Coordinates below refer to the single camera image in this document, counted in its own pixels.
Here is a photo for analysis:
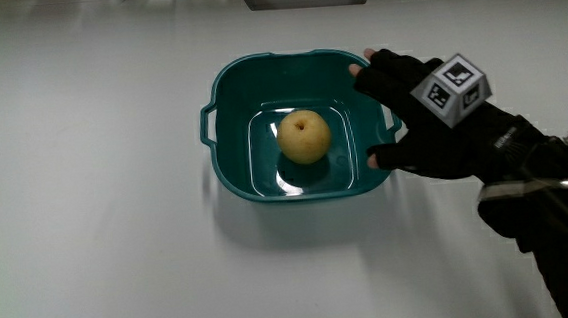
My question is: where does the person's right hand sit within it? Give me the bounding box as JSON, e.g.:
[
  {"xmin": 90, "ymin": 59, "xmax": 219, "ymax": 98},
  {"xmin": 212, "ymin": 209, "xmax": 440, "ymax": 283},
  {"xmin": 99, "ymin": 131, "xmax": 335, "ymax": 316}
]
[{"xmin": 347, "ymin": 34, "xmax": 568, "ymax": 210}]

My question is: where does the yellow pear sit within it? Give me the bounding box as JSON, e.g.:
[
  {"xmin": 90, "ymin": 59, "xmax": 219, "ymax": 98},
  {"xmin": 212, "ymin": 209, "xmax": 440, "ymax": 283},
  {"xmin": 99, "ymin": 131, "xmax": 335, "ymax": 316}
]
[{"xmin": 274, "ymin": 107, "xmax": 334, "ymax": 167}]

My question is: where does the teal plastic basin plate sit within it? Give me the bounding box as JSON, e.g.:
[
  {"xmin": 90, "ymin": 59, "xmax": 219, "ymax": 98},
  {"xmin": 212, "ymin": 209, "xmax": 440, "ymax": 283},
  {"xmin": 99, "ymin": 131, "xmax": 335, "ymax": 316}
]
[{"xmin": 195, "ymin": 43, "xmax": 408, "ymax": 209}]

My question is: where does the person's right forearm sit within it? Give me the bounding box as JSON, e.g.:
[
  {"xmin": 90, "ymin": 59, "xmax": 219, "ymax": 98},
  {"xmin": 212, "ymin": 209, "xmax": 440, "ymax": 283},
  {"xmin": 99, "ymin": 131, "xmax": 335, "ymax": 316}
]
[{"xmin": 475, "ymin": 178, "xmax": 568, "ymax": 318}]

